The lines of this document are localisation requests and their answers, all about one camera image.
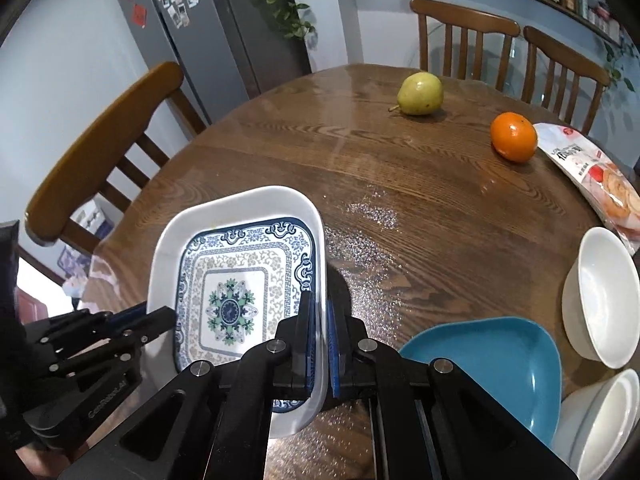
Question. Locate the wooden chair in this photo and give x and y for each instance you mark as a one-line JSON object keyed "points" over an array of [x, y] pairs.
{"points": [[460, 12], [100, 145], [565, 50]]}

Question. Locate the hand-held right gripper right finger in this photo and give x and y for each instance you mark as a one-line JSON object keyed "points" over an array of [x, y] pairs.
{"points": [[334, 350]]}

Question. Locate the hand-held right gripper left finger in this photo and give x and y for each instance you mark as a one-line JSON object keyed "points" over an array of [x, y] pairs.
{"points": [[310, 340]]}

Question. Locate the white cardboard box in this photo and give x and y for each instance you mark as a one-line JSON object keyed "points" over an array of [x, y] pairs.
{"points": [[100, 215]]}

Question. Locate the white snack packet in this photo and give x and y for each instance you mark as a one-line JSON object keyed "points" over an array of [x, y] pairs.
{"points": [[590, 170]]}

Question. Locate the green pear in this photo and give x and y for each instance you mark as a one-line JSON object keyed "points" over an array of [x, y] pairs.
{"points": [[420, 94]]}

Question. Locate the grey refrigerator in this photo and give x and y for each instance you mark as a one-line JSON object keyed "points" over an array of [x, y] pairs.
{"points": [[220, 35]]}

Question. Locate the white blue-patterned rectangular plate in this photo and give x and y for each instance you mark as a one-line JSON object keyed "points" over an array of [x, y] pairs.
{"points": [[225, 270]]}

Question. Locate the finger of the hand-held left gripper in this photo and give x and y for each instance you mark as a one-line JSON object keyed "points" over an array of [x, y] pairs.
{"points": [[152, 322], [127, 314]]}

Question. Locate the orange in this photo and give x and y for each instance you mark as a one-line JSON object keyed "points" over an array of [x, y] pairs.
{"points": [[512, 135]]}

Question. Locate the small green vine plant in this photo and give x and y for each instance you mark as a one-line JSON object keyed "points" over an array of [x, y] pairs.
{"points": [[617, 67]]}

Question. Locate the red fridge sticker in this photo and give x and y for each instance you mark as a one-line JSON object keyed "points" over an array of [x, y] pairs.
{"points": [[139, 15]]}

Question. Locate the white bowl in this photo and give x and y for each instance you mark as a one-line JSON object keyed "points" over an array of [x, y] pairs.
{"points": [[605, 290], [600, 425]]}

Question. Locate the blue plate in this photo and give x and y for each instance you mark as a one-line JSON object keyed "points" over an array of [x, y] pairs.
{"points": [[490, 375]]}

